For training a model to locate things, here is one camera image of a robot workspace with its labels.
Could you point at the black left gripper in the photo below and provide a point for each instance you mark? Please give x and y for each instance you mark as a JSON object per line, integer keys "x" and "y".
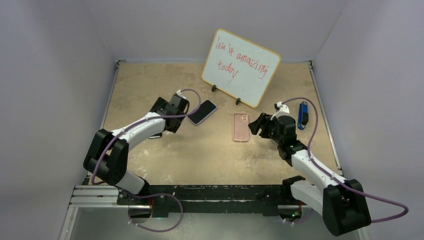
{"x": 161, "y": 103}

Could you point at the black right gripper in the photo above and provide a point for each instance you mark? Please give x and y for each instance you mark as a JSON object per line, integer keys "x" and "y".
{"x": 255, "y": 126}

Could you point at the pink phone case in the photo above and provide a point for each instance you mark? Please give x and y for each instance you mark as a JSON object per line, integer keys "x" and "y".
{"x": 240, "y": 129}

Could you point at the phone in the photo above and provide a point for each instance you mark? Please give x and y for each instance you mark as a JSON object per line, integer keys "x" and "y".
{"x": 204, "y": 111}

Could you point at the black smartphone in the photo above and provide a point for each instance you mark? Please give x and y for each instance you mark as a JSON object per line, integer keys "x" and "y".
{"x": 156, "y": 136}

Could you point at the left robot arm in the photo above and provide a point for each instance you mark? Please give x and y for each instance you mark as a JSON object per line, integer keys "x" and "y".
{"x": 107, "y": 156}

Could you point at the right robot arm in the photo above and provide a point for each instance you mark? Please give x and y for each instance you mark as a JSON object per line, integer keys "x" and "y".
{"x": 339, "y": 201}

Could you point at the yellow framed whiteboard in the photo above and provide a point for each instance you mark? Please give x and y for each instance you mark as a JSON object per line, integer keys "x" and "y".
{"x": 240, "y": 68}

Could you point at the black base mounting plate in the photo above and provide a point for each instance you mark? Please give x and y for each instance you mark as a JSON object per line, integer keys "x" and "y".
{"x": 267, "y": 200}

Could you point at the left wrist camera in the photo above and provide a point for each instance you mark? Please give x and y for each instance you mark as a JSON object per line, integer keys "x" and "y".
{"x": 181, "y": 93}

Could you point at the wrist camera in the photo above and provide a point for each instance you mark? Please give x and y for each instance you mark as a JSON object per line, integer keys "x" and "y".
{"x": 280, "y": 110}
{"x": 181, "y": 93}

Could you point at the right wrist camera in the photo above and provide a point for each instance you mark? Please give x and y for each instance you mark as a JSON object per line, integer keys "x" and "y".
{"x": 280, "y": 110}

